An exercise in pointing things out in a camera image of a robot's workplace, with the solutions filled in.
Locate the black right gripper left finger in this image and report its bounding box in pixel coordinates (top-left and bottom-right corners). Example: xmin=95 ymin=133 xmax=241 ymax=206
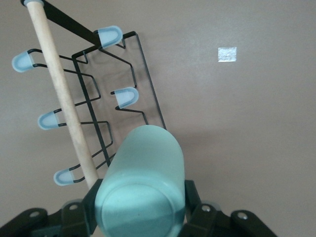
xmin=48 ymin=178 xmax=103 ymax=237

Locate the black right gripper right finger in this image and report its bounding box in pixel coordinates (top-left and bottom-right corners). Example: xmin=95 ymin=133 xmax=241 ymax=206
xmin=176 ymin=180 xmax=232 ymax=237

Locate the mint green plastic cup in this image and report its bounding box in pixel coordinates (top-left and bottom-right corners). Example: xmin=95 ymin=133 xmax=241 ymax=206
xmin=94 ymin=124 xmax=186 ymax=237

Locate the black wire cup holder rack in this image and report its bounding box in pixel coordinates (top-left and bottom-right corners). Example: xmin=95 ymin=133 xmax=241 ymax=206
xmin=11 ymin=0 xmax=167 ymax=190

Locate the small square tape marker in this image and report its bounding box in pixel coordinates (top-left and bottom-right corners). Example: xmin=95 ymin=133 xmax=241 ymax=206
xmin=218 ymin=46 xmax=237 ymax=64

